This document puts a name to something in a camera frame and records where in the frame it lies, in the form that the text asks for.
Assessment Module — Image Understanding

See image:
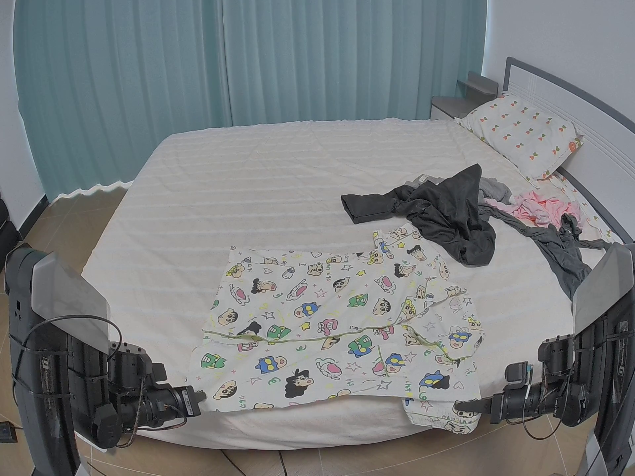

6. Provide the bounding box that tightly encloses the black cable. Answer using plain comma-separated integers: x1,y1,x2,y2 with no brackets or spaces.
12,315,122,395
521,410,564,442

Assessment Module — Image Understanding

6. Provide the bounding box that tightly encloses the dark grey garment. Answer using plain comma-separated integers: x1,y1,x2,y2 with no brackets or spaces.
479,205,616,298

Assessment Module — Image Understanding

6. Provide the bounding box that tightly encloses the white printed pillow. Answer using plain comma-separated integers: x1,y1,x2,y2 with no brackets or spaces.
455,92,585,187

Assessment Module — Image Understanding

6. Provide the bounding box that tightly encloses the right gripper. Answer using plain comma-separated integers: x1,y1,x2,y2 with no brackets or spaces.
488,382,541,424

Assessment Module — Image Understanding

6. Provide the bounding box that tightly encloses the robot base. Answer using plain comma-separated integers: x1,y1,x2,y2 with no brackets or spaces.
580,437,623,476

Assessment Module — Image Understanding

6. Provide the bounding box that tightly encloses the light grey garment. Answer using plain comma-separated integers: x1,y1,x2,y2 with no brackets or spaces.
404,174,512,204

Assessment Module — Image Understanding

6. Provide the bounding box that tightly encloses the blue-green curtain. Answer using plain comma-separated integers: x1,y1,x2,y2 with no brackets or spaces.
14,0,489,199

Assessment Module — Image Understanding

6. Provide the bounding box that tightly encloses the bed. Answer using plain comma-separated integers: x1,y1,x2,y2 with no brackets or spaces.
79,57,635,452

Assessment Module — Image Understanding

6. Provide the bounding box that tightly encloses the white printed pyjama top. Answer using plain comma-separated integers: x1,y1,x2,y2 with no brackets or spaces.
186,226,486,437

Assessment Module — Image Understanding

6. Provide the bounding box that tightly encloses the black garment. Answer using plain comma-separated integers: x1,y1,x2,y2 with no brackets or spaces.
340,163,497,266

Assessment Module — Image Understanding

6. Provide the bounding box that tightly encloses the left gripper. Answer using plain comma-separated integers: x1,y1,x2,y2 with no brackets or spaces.
144,385,203,427

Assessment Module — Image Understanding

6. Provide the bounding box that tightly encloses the pink garment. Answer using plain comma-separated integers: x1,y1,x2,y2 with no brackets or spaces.
484,190,581,229

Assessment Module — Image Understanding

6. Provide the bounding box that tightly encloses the grey bedside table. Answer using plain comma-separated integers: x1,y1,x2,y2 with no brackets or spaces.
431,71,498,120

